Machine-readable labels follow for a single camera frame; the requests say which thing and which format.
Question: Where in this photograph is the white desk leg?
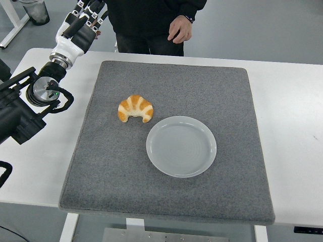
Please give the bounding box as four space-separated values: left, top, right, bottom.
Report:
0 0 31 49

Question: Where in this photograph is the person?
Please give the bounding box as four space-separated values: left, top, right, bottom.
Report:
93 0 208 57

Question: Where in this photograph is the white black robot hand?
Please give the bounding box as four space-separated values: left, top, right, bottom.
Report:
51 0 110 62

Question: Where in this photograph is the grey waste bin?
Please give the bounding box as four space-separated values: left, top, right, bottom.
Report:
19 0 50 26

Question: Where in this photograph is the black cable loop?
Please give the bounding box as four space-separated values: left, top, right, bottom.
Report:
0 160 14 189

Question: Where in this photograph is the black table control panel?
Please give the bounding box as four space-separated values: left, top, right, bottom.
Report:
293 226 323 234

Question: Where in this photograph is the grey felt mat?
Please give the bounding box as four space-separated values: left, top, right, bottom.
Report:
58 60 276 226

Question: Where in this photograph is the golden croissant bread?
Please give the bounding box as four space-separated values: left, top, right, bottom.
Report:
118 94 154 124

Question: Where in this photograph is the white table leg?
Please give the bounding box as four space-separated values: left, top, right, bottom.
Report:
125 218 146 231
253 224 269 242
59 213 80 242

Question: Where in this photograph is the person's left hand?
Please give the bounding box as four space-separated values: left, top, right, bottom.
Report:
167 14 194 44

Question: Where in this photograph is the pale grey round plate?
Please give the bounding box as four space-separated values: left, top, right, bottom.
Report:
146 115 218 178

